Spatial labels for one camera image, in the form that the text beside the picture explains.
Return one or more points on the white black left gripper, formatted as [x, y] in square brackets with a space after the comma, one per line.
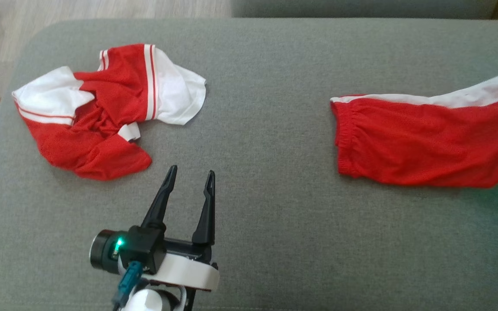
[188, 272]

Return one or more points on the red white printed jersey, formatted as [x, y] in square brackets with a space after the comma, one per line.
[102, 147]

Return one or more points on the red shorts with white stripe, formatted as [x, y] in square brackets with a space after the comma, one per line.
[426, 142]

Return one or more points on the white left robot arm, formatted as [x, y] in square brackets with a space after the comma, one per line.
[149, 301]

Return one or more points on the wide grey fabric sofa seat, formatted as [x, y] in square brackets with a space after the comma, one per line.
[266, 129]

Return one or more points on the grey sofa cushion with seam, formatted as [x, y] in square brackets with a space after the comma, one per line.
[361, 7]

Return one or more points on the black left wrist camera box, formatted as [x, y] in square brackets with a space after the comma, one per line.
[145, 248]

